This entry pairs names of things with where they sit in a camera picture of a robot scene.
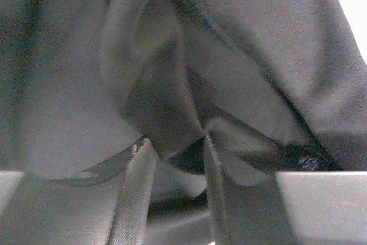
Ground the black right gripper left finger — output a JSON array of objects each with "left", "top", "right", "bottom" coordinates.
[{"left": 1, "top": 138, "right": 157, "bottom": 244}]

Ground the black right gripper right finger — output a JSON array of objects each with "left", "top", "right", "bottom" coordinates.
[{"left": 204, "top": 137, "right": 366, "bottom": 244}]

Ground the black skirt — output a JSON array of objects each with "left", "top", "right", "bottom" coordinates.
[{"left": 0, "top": 0, "right": 367, "bottom": 188}]

